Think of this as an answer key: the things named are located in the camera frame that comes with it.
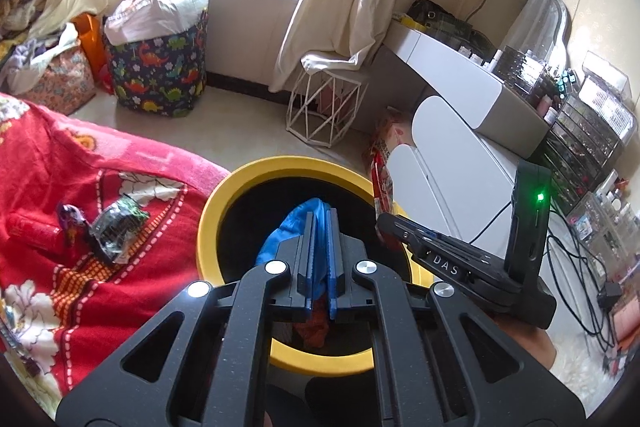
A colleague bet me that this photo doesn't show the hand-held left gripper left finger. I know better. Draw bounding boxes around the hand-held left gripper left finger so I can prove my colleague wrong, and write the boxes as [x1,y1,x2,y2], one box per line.
[55,209,318,427]

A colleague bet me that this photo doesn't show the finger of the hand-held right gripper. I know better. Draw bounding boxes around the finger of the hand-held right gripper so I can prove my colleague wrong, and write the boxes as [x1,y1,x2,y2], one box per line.
[376,212,507,295]

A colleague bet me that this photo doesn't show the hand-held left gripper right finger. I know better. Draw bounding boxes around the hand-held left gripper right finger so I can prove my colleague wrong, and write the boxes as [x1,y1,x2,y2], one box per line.
[326,208,585,427]

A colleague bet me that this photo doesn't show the blue plastic bag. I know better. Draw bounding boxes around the blue plastic bag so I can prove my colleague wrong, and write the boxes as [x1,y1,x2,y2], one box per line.
[255,197,335,343]

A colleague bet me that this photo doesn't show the yellow-rimmed black bin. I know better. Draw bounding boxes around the yellow-rimmed black bin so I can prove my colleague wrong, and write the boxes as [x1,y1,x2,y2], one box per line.
[196,155,437,378]

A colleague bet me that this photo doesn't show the dark wrapper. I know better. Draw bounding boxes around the dark wrapper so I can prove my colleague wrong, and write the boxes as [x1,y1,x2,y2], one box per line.
[91,196,151,265]

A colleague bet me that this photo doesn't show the purple wrapper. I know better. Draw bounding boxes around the purple wrapper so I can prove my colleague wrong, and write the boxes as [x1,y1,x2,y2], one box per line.
[56,202,91,250]

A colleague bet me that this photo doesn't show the red tube packet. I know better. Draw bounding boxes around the red tube packet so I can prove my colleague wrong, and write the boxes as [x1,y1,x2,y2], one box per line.
[6,213,66,258]

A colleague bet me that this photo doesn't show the person's right forearm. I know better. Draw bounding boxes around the person's right forearm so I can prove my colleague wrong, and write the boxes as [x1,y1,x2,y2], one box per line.
[495,314,557,375]

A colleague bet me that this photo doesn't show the clear acrylic organizer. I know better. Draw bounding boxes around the clear acrylic organizer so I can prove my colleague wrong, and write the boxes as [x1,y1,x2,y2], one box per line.
[567,192,637,283]

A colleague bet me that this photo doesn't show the black power adapter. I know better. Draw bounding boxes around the black power adapter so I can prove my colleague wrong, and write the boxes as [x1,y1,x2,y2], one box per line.
[600,282,622,314]

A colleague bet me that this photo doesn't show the clear drawer organizer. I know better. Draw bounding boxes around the clear drawer organizer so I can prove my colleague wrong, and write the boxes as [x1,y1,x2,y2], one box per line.
[537,74,638,218]

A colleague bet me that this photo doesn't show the snack bags on floor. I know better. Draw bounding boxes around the snack bags on floor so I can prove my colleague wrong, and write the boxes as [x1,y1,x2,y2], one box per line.
[369,109,418,212]

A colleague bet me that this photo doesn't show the white vanity dresser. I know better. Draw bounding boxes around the white vanity dresser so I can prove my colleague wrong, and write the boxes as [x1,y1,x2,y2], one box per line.
[385,24,616,338]

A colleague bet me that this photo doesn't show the dark clear cosmetics box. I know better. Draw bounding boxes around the dark clear cosmetics box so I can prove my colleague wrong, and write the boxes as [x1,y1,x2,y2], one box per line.
[492,46,543,88]

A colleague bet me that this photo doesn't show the red floral blanket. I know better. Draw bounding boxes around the red floral blanket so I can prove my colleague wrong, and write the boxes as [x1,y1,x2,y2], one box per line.
[0,92,236,403]

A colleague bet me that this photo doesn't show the wavy framed mirror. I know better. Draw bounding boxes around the wavy framed mirror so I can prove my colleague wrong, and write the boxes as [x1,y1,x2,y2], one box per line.
[505,0,571,62]

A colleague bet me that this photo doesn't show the black bag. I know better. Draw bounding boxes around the black bag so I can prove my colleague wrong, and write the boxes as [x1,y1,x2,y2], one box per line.
[406,0,493,52]

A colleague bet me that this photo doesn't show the dinosaur print basket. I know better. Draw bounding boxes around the dinosaur print basket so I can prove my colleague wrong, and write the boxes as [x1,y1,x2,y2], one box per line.
[105,9,208,118]

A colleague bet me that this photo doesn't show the white plastic bag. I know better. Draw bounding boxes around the white plastic bag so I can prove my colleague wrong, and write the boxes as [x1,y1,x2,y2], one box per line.
[104,0,211,45]

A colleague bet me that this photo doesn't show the floral fabric bag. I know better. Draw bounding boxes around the floral fabric bag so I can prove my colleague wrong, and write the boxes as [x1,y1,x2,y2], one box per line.
[17,44,98,115]

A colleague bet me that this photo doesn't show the orange bag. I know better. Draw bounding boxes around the orange bag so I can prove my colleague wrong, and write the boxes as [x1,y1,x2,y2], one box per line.
[70,13,115,94]

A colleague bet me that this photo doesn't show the beige patterned blanket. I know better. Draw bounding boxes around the beige patterned blanket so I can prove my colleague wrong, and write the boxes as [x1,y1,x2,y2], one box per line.
[0,0,51,38]

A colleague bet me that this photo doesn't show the black cable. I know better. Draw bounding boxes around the black cable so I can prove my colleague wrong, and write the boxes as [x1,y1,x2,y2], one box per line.
[470,199,621,350]

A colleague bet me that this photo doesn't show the white wire stool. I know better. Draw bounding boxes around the white wire stool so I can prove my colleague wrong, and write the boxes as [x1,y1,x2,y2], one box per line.
[286,57,368,148]

